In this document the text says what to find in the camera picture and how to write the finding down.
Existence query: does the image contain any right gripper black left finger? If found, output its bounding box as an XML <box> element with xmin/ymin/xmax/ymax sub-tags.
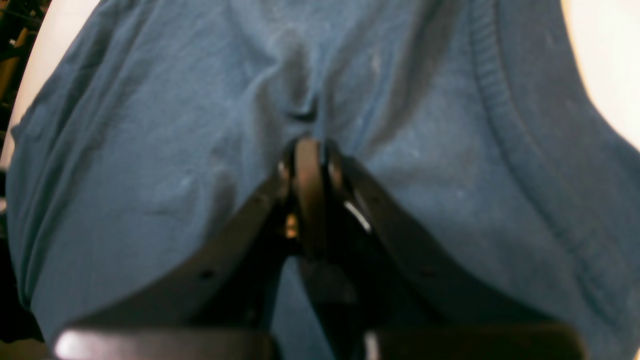
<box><xmin>53</xmin><ymin>137</ymin><xmax>326</xmax><ymax>360</ymax></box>

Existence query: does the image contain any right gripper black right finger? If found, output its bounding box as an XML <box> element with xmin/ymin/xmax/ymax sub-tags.
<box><xmin>320</xmin><ymin>143</ymin><xmax>586</xmax><ymax>360</ymax></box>

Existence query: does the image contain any dark blue t-shirt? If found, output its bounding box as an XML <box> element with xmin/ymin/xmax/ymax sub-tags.
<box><xmin>7</xmin><ymin>0</ymin><xmax>639</xmax><ymax>360</ymax></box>

